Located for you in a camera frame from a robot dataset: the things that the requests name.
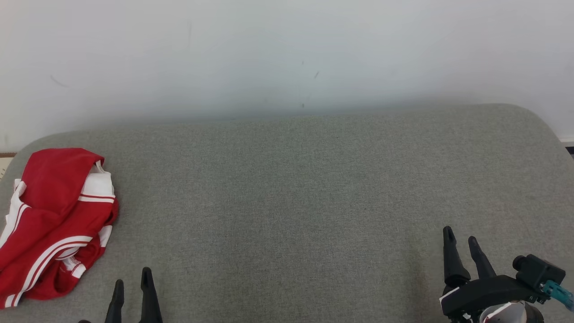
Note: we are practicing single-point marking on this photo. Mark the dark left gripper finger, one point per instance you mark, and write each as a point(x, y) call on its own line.
point(150, 300)
point(115, 305)

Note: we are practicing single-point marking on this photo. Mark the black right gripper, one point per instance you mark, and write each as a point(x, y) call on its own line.
point(484, 294)

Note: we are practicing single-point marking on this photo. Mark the red jersey with number print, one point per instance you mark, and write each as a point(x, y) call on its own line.
point(49, 211)

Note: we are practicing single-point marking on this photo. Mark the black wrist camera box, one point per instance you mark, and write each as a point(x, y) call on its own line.
point(538, 271)

